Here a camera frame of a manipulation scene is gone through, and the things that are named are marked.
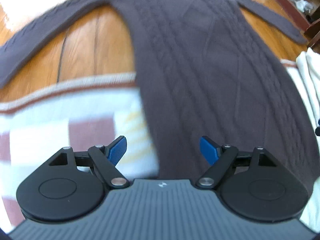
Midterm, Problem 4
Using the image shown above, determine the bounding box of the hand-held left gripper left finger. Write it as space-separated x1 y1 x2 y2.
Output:
49 136 130 189

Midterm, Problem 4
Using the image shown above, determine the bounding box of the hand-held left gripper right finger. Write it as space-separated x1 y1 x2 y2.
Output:
196 136 277 189

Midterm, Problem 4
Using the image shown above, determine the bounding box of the dark brown knit sweater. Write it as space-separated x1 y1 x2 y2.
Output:
0 0 320 180

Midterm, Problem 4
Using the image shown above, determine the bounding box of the plaid blanket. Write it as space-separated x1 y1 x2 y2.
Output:
0 59 320 230

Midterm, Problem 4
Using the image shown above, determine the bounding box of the white folded cloth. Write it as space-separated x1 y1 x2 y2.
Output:
285 47 320 130

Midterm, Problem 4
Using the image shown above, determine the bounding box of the dark wooden shelf unit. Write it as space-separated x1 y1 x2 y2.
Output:
271 0 320 47

